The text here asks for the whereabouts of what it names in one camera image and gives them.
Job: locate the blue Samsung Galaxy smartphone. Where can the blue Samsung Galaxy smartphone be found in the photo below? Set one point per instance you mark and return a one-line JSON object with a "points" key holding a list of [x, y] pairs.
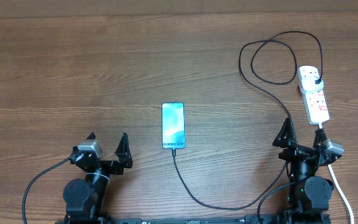
{"points": [[173, 126]]}

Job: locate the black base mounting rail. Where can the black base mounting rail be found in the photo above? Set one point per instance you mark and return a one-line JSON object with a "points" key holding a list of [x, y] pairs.
{"points": [[247, 219]]}

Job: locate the white charger plug adapter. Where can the white charger plug adapter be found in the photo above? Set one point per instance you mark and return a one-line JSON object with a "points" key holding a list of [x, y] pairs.
{"points": [[310, 85]]}

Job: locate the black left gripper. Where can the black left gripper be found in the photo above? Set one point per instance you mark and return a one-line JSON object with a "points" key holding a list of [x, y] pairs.
{"points": [[117, 168]]}

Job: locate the white power strip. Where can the white power strip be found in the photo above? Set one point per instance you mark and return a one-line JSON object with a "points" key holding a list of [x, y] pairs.
{"points": [[315, 103]]}

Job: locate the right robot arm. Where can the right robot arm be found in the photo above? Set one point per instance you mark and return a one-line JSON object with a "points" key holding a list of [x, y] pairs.
{"points": [[308, 194]]}

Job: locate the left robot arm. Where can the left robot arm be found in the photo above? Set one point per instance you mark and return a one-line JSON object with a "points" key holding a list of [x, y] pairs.
{"points": [[84, 197]]}

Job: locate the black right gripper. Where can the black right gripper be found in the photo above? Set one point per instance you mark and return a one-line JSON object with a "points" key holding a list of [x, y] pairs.
{"points": [[294, 149]]}

